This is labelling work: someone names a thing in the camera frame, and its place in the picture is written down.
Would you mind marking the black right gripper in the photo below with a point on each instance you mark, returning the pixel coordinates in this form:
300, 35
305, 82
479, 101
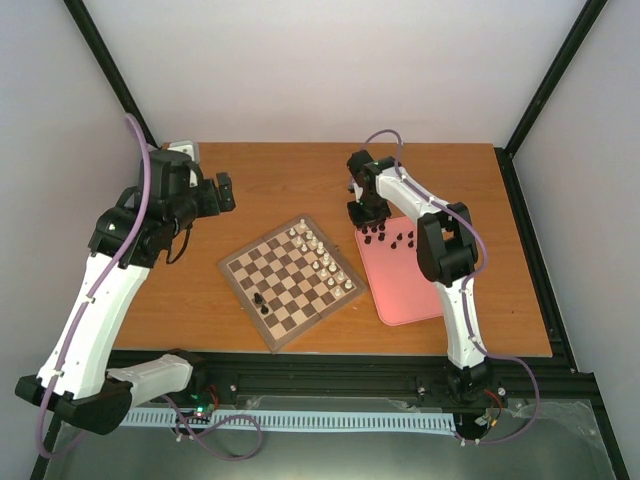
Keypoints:
361, 221

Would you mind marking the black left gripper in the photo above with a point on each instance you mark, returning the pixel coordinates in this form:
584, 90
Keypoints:
213, 206

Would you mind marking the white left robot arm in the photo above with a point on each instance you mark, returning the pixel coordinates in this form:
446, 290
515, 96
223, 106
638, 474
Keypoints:
75, 382

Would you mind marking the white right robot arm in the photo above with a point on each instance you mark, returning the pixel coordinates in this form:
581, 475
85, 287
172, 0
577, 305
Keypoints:
446, 255

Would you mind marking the white chess pieces row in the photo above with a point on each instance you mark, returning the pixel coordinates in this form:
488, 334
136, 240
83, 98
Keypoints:
313, 268

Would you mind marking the wooden chess board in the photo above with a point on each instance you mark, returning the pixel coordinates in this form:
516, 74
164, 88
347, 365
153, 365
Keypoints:
257, 268

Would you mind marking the pink plastic tray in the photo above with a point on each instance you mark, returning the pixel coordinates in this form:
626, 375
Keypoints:
401, 294

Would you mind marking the light blue cable duct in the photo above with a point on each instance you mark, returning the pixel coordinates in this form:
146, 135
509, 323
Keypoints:
299, 421

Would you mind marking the black aluminium frame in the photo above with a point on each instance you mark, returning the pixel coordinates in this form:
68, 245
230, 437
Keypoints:
308, 374

